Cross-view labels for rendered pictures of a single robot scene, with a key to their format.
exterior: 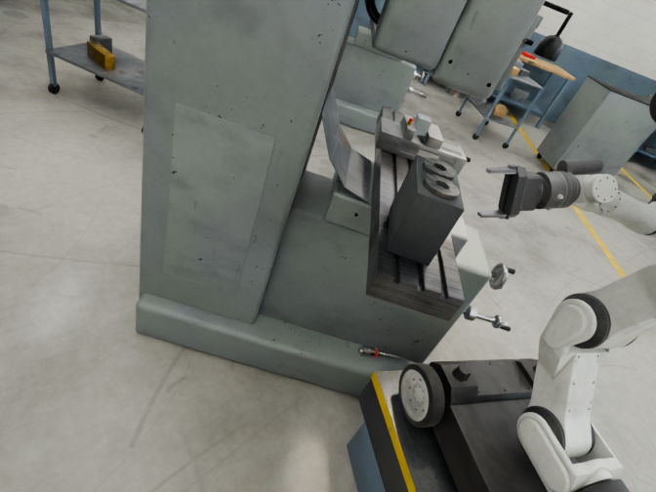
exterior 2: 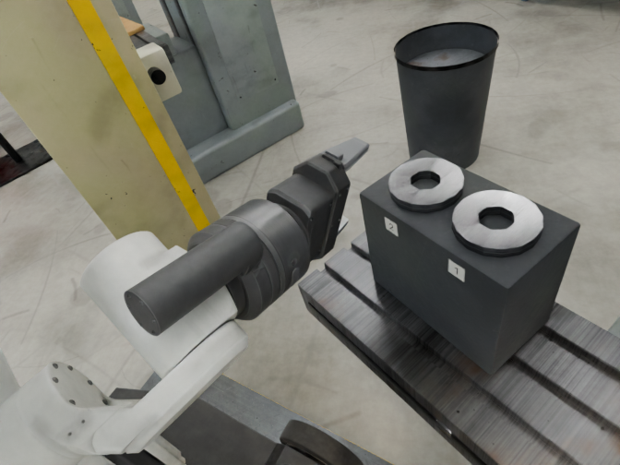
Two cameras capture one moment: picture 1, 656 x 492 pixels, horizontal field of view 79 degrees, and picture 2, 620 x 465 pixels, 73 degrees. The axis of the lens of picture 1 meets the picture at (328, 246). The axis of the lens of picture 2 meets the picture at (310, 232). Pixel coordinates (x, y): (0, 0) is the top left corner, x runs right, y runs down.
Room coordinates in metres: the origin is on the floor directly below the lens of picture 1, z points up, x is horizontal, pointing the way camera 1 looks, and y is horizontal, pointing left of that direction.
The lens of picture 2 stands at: (1.22, -0.48, 1.52)
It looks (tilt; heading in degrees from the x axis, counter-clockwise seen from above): 44 degrees down; 160
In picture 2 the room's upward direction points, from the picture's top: 17 degrees counter-clockwise
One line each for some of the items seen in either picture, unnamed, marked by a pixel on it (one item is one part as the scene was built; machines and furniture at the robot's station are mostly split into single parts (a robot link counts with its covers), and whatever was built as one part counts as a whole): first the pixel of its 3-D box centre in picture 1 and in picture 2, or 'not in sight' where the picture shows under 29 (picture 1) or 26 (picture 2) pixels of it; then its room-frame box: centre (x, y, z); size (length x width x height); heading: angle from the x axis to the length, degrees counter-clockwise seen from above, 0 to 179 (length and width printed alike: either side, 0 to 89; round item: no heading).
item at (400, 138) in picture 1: (421, 141); not in sight; (1.57, -0.18, 1.04); 0.35 x 0.15 x 0.11; 100
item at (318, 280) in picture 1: (366, 272); not in sight; (1.37, -0.20, 0.48); 0.81 x 0.32 x 0.60; 97
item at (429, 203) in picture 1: (424, 207); (455, 254); (0.97, -0.20, 1.08); 0.22 x 0.12 x 0.20; 4
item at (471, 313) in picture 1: (488, 318); not in sight; (1.29, -0.72, 0.56); 0.22 x 0.06 x 0.06; 97
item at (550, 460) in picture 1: (565, 447); not in sight; (0.73, -0.83, 0.68); 0.21 x 0.20 x 0.13; 27
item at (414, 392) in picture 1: (420, 394); (321, 453); (0.85, -0.47, 0.50); 0.20 x 0.05 x 0.20; 27
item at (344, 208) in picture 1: (394, 205); not in sight; (1.36, -0.18, 0.84); 0.50 x 0.35 x 0.12; 97
